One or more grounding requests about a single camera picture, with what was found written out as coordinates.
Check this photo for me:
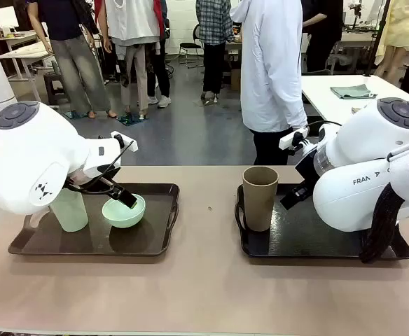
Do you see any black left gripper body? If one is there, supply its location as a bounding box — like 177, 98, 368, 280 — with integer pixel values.
65, 167, 125, 197

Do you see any white desktop monitor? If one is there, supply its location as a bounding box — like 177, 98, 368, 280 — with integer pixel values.
0, 6, 20, 36

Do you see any pale green bowl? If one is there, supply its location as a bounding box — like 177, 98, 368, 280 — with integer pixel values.
102, 194, 146, 230

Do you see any dark plastic stool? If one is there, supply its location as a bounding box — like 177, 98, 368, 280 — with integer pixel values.
43, 71, 71, 106

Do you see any black plastic tray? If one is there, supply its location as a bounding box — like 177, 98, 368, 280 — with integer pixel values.
234, 181, 409, 260

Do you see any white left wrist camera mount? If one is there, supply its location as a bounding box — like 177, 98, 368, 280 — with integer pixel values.
110, 131, 138, 153

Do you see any person in red top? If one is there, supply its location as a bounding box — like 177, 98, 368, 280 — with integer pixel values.
146, 0, 173, 109

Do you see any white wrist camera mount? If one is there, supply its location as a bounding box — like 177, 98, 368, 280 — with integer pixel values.
279, 126, 311, 155
110, 131, 138, 153

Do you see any person in yellow garment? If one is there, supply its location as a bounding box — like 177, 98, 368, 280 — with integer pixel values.
374, 0, 409, 83

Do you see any pale green tall cup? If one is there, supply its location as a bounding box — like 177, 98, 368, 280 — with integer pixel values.
48, 188, 90, 232

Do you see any person in black jacket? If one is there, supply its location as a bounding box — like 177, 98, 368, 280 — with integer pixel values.
300, 0, 345, 75

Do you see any cardboard box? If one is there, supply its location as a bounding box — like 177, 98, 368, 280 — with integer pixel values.
230, 68, 242, 92

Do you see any brown tall cup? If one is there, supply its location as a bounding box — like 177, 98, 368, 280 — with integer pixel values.
242, 166, 279, 232

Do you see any white background desk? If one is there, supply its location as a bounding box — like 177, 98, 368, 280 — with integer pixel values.
0, 41, 57, 103

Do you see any person in plaid shirt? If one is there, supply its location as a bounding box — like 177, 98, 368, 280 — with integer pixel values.
195, 0, 234, 104

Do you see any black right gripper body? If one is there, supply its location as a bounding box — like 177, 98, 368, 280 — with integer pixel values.
279, 148, 323, 211

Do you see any person in dark shirt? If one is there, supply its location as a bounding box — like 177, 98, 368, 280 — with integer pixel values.
27, 0, 111, 120

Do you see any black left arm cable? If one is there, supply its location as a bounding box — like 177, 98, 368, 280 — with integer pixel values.
67, 139, 135, 194

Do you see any person in white vest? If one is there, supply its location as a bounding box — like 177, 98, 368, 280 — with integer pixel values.
98, 0, 165, 120

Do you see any black folding chair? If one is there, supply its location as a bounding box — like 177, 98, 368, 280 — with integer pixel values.
179, 23, 205, 69

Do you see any green floor mat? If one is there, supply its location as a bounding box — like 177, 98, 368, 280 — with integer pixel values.
117, 112, 148, 127

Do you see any brown plastic tray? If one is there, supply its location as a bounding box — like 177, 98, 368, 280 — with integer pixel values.
7, 182, 181, 258

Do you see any person in white coat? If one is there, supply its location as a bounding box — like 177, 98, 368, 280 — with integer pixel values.
229, 0, 310, 166

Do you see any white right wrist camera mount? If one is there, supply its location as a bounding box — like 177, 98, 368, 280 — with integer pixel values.
279, 126, 311, 155

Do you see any black tripod pole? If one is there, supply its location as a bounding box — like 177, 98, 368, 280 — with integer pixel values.
364, 0, 391, 78

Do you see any teal cloth mat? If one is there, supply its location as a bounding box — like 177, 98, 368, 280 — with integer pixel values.
330, 83, 379, 100

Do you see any black braided cable bundle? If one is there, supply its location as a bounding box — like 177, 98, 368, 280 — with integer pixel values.
360, 141, 409, 264

